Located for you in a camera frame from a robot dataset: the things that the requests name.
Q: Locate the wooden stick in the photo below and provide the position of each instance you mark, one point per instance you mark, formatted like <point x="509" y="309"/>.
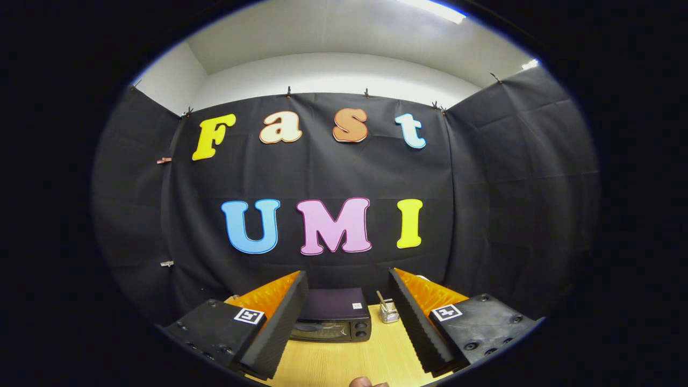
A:
<point x="380" y="298"/>

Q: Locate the black toaster oven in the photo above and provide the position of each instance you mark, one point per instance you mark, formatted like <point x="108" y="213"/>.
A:
<point x="333" y="303"/>

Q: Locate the metal mesh holder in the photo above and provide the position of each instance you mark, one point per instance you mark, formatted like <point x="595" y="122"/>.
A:
<point x="389" y="314"/>

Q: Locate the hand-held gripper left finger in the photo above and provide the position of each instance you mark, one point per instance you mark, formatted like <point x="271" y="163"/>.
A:
<point x="279" y="333"/>

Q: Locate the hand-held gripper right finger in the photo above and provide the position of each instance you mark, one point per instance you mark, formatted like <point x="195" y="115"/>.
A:
<point x="419" y="333"/>

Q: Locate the row of black clips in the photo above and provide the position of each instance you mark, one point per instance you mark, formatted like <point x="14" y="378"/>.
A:
<point x="288" y="92"/>

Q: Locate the long ceiling light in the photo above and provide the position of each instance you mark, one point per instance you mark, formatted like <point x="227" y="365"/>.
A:
<point x="435" y="11"/>

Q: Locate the small ceiling light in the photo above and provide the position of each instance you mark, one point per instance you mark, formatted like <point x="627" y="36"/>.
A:
<point x="530" y="64"/>

